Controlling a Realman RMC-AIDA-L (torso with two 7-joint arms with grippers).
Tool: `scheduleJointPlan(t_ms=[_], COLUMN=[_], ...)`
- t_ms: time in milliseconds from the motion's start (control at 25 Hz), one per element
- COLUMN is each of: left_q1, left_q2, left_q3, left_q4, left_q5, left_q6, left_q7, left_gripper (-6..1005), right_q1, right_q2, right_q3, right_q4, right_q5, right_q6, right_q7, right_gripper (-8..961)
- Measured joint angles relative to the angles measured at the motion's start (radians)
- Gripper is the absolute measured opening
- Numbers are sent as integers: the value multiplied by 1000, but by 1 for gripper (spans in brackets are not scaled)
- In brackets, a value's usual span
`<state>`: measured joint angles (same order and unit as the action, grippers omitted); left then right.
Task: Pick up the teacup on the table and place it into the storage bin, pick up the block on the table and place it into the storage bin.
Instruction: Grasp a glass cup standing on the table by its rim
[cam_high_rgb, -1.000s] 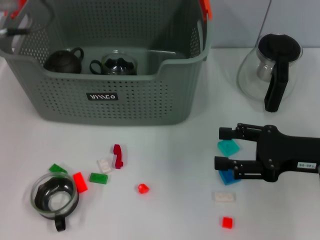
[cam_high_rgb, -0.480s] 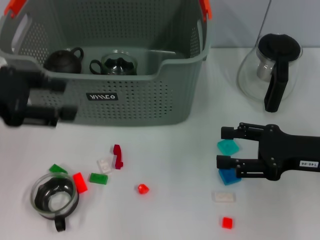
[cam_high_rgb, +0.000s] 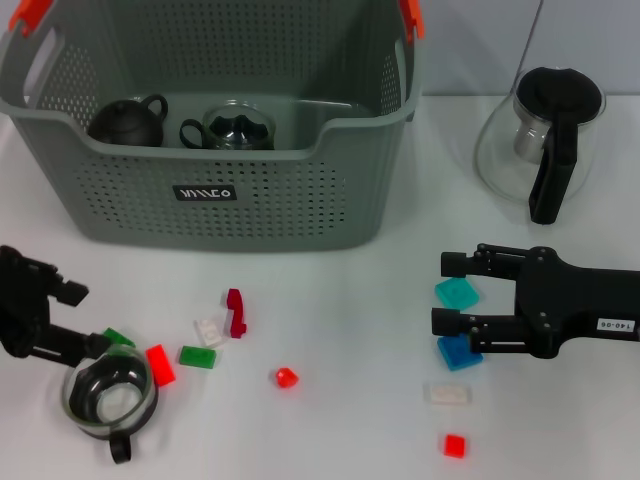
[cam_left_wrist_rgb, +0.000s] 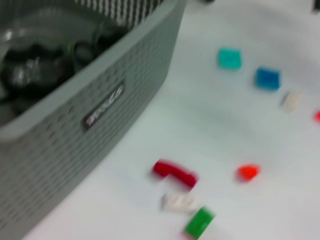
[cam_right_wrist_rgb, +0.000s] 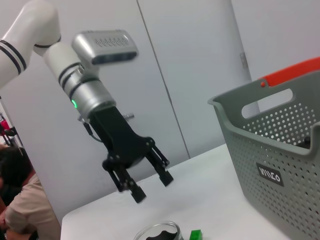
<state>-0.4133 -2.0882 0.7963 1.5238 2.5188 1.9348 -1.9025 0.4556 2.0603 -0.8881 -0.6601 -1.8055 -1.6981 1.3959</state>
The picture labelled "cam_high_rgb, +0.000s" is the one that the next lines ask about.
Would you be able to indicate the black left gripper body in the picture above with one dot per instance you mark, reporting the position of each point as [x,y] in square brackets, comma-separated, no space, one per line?
[22,305]

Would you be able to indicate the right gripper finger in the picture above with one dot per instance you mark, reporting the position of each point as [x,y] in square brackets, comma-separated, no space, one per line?
[490,335]
[485,262]

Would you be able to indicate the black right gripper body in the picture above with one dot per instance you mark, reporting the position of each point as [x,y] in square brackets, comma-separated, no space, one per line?
[570,305]

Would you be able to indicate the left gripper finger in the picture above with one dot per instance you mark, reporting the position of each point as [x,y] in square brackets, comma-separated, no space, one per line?
[75,345]
[67,292]

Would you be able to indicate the green toy brick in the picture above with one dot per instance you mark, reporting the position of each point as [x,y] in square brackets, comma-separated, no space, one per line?
[197,357]
[117,336]

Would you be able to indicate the grey perforated storage bin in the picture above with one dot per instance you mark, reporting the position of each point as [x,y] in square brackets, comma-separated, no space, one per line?
[150,220]

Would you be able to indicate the blue square toy plate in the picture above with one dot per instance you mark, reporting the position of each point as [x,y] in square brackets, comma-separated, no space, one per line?
[452,355]

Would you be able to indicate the teal square toy plate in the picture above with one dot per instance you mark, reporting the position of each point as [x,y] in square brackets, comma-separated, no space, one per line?
[457,295]

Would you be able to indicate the white toy brick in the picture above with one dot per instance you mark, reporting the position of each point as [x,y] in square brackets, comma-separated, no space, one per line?
[209,332]
[447,395]

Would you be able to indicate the long red toy brick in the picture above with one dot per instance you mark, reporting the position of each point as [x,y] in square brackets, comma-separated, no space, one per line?
[161,365]

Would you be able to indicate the red square toy brick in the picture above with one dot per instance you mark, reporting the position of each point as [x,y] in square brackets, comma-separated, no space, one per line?
[455,445]

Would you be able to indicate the dark red curved toy piece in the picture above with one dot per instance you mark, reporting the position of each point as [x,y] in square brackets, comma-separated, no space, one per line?
[235,310]

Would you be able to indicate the black clay teapot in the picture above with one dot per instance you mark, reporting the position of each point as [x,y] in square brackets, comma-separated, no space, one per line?
[125,125]

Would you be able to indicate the red sloped toy brick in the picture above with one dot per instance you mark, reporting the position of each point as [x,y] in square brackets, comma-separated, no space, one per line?
[286,378]

